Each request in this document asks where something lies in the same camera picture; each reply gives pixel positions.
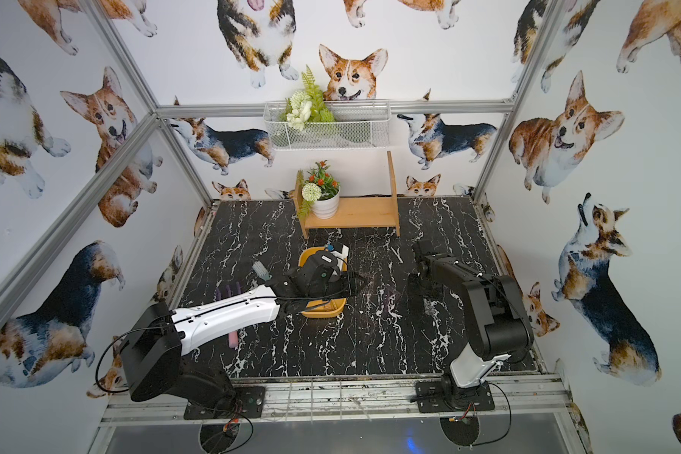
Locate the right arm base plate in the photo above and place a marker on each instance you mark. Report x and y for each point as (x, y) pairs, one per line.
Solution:
(434, 397)

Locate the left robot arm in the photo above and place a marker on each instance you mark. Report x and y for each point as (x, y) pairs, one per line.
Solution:
(153, 352)

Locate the wooden shelf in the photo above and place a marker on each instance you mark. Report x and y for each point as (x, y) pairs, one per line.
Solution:
(359, 212)

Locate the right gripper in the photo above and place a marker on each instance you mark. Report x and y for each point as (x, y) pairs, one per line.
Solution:
(421, 272)

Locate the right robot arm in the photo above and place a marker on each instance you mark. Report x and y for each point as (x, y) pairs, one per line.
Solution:
(495, 326)

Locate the white wire basket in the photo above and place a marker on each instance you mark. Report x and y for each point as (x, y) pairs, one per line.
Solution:
(355, 125)

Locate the green fern white flowers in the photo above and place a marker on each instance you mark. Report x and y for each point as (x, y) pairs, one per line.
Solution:
(307, 105)

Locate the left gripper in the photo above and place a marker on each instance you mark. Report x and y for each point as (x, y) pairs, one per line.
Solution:
(343, 281)

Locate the potted flower plant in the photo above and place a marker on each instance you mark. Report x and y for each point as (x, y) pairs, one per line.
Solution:
(320, 193)

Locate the yellow storage box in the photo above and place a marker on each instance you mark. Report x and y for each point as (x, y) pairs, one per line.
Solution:
(321, 309)

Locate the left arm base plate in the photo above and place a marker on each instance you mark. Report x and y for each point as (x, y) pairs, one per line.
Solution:
(246, 401)

